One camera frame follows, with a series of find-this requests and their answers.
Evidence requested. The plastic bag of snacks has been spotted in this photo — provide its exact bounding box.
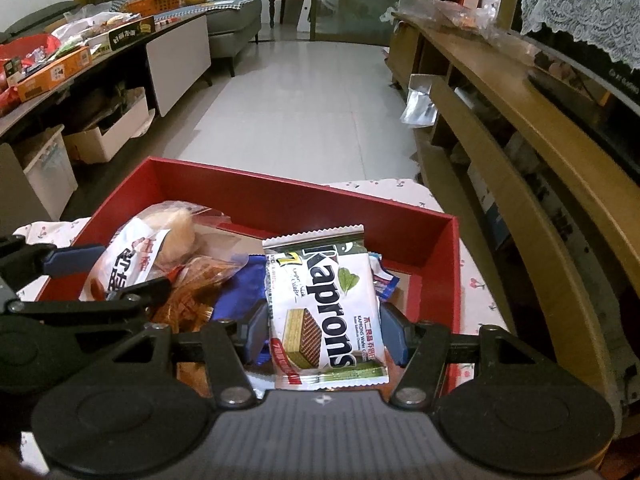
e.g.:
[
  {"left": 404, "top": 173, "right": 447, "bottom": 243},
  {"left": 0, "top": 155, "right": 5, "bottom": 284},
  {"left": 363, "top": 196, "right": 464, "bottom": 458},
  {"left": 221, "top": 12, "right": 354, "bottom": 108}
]
[{"left": 400, "top": 0, "right": 532, "bottom": 53}]

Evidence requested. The white wafer packet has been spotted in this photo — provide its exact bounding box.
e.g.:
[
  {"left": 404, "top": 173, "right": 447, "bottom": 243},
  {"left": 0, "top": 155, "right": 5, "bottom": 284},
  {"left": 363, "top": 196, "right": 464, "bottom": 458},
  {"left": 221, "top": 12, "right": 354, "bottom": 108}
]
[{"left": 262, "top": 224, "right": 391, "bottom": 392}]

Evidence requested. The orange plastic basket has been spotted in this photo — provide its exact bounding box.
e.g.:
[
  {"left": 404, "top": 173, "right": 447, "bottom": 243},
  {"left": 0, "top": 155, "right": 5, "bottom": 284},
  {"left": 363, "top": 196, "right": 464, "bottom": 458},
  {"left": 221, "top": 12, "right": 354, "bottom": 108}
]
[{"left": 124, "top": 0, "right": 184, "bottom": 16}]

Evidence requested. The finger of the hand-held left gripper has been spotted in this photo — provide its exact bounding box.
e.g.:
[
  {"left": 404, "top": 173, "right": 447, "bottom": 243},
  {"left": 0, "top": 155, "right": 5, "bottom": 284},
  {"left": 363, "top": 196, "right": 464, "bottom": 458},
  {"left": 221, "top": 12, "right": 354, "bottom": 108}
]
[
  {"left": 0, "top": 277, "right": 174, "bottom": 397},
  {"left": 0, "top": 234, "right": 109, "bottom": 292}
]

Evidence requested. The orange snack packet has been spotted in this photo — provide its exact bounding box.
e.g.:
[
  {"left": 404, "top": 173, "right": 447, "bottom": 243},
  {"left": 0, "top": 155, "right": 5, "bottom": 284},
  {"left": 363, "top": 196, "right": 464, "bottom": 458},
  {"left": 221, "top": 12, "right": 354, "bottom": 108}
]
[{"left": 149, "top": 254, "right": 247, "bottom": 397}]

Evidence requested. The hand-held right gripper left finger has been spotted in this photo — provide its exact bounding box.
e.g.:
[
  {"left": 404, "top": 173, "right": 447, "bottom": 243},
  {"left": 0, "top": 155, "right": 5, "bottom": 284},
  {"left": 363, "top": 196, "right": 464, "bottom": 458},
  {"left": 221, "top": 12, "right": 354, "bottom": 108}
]
[{"left": 112, "top": 300, "right": 274, "bottom": 407}]

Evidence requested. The wooden tv cabinet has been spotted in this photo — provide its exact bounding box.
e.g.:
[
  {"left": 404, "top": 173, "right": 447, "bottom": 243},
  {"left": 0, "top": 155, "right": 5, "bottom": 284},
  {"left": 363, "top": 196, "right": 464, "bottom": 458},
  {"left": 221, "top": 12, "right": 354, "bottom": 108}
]
[{"left": 384, "top": 9, "right": 640, "bottom": 413}]

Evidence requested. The grey sofa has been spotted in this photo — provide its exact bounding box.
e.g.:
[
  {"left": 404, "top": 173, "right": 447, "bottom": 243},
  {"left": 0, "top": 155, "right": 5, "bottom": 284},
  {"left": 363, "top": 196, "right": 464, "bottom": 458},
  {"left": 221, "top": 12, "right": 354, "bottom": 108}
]
[{"left": 204, "top": 0, "right": 264, "bottom": 79}]

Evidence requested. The dark coffee table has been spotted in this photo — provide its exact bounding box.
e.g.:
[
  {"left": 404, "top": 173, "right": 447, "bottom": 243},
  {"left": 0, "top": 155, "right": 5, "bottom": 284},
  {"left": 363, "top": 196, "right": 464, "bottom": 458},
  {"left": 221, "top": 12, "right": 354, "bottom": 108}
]
[{"left": 0, "top": 9, "right": 214, "bottom": 243}]

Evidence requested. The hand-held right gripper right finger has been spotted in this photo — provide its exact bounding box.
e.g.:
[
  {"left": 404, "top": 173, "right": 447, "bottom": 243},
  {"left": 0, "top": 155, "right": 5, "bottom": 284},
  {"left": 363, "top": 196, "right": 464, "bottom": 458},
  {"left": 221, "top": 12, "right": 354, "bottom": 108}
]
[{"left": 381, "top": 302, "right": 556, "bottom": 409}]

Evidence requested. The white lace cloth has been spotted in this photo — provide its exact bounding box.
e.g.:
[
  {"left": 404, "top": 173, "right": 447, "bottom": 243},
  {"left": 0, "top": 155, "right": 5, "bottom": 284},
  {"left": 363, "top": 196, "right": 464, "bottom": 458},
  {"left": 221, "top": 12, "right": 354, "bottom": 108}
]
[{"left": 520, "top": 0, "right": 640, "bottom": 70}]

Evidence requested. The blue snack packet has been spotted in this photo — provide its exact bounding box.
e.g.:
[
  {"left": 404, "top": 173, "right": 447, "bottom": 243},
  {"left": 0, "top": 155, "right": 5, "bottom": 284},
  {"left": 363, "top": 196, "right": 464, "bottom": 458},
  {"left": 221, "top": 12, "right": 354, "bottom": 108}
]
[{"left": 214, "top": 254, "right": 275, "bottom": 363}]

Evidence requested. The blue and white packet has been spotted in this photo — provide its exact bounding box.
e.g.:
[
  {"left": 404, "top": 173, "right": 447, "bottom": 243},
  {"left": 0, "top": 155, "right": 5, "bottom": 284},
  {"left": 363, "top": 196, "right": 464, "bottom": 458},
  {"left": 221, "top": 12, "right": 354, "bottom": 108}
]
[{"left": 367, "top": 252, "right": 402, "bottom": 304}]

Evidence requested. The cherry print tablecloth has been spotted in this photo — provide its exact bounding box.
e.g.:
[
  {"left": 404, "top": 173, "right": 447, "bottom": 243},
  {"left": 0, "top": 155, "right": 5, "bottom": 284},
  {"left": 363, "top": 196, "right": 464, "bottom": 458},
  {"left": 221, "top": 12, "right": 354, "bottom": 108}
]
[{"left": 11, "top": 178, "right": 518, "bottom": 341}]

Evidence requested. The black television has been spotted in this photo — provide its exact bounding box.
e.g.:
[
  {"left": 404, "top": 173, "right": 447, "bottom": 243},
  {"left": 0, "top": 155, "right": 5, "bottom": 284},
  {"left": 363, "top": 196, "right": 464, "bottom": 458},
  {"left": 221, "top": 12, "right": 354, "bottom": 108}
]
[{"left": 510, "top": 0, "right": 640, "bottom": 108}]

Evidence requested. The orange cardboard box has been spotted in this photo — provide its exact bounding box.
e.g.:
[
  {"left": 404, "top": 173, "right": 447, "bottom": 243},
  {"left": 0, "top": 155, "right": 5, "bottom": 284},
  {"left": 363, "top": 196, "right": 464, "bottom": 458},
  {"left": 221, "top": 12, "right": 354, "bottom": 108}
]
[{"left": 16, "top": 45, "right": 94, "bottom": 102}]

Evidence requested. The black printed box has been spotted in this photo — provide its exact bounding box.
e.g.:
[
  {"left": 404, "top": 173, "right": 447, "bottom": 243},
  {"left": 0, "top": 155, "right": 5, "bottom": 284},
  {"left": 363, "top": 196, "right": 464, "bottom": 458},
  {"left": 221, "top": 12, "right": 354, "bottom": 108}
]
[{"left": 107, "top": 15, "right": 156, "bottom": 52}]

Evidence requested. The red plastic basket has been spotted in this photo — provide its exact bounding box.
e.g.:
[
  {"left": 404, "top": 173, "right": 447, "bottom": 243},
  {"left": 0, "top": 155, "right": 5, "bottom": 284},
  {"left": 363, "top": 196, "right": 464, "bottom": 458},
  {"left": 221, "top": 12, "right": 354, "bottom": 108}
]
[{"left": 0, "top": 33, "right": 62, "bottom": 63}]

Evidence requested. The red cardboard box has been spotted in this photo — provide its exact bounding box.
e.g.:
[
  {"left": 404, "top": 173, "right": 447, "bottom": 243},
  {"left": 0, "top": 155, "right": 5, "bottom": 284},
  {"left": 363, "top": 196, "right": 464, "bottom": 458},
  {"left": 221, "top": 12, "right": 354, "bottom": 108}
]
[{"left": 37, "top": 157, "right": 462, "bottom": 397}]

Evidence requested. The clear plastic bag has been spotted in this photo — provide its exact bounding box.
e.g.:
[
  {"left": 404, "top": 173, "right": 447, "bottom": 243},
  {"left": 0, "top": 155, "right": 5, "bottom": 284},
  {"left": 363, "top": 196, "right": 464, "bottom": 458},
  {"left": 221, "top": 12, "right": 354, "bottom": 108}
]
[{"left": 399, "top": 73, "right": 439, "bottom": 129}]

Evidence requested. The tall white storage bin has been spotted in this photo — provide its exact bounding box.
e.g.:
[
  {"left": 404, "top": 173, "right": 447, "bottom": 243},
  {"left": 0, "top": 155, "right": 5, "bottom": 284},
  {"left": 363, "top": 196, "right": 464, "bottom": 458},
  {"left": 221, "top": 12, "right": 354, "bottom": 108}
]
[{"left": 21, "top": 124, "right": 79, "bottom": 212}]

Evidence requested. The low white storage bin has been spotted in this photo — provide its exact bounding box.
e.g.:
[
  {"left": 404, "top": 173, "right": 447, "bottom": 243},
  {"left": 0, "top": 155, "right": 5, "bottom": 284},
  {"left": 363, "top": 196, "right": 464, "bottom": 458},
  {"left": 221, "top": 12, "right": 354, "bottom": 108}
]
[{"left": 62, "top": 93, "right": 156, "bottom": 164}]

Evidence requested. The bread bag with white label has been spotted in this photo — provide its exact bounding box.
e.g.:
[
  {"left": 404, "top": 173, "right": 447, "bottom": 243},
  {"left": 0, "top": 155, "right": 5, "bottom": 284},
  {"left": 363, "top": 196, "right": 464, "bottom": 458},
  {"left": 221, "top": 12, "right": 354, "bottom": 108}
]
[{"left": 79, "top": 201, "right": 232, "bottom": 302}]

